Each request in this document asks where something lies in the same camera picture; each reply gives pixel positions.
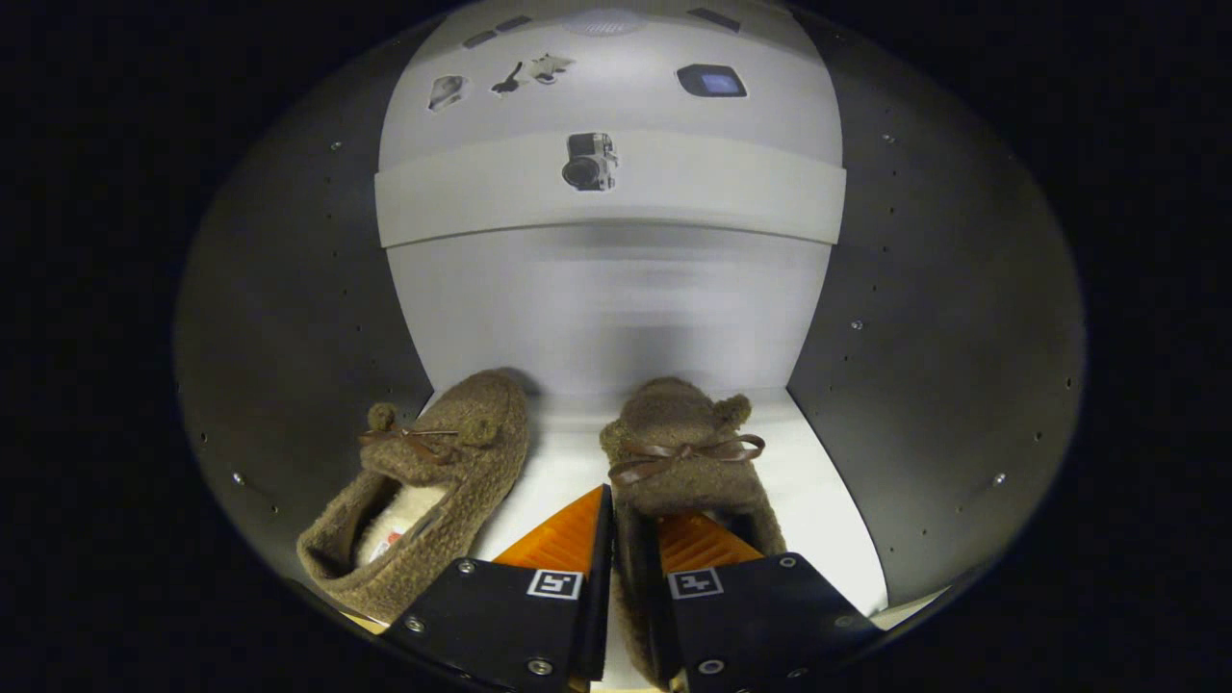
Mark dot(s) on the brown fuzzy slipper shoe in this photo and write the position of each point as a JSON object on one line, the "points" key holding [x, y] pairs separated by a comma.
{"points": [[481, 452], [683, 472]]}

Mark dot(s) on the grey shoe cabinet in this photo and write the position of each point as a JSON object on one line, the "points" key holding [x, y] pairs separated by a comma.
{"points": [[289, 289]]}

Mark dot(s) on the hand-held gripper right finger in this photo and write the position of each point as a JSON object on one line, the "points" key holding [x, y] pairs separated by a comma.
{"points": [[751, 616]]}

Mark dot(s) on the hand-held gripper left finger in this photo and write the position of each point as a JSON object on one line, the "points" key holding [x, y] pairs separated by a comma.
{"points": [[599, 597]]}

